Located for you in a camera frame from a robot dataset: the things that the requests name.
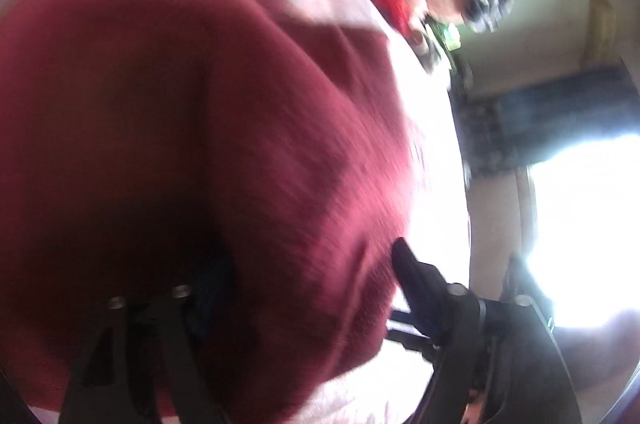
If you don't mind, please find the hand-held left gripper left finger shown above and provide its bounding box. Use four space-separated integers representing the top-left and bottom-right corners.
57 254 236 424

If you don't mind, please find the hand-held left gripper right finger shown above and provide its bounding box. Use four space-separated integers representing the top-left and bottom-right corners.
390 238 584 424

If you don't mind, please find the maroon knit sweater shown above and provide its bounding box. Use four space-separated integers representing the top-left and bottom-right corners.
0 0 431 424

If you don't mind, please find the dark blue curtain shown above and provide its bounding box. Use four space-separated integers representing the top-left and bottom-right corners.
450 58 637 177

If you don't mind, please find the small green object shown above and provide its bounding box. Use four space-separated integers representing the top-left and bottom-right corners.
425 19 467 56

